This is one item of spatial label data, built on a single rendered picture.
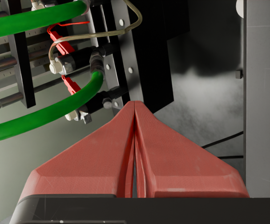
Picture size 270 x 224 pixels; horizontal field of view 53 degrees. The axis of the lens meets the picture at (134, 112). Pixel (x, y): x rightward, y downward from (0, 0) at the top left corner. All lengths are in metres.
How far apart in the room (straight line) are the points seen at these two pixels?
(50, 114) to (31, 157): 0.52
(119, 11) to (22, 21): 0.24
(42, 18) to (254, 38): 0.24
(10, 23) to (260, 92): 0.29
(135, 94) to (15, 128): 0.28
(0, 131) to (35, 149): 0.52
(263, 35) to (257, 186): 0.23
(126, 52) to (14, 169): 0.45
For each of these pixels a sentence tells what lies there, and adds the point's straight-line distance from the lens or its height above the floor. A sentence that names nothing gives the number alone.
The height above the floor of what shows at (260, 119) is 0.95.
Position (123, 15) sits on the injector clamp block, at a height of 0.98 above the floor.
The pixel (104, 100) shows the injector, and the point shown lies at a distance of 0.46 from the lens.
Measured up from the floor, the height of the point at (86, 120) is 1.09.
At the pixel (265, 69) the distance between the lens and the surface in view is 0.36.
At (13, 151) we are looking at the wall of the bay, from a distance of 0.74.
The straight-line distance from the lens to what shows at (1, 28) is 0.24.
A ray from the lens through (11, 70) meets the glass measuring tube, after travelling 0.69.
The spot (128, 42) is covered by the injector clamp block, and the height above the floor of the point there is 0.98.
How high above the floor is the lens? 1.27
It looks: 34 degrees down
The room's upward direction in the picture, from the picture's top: 120 degrees counter-clockwise
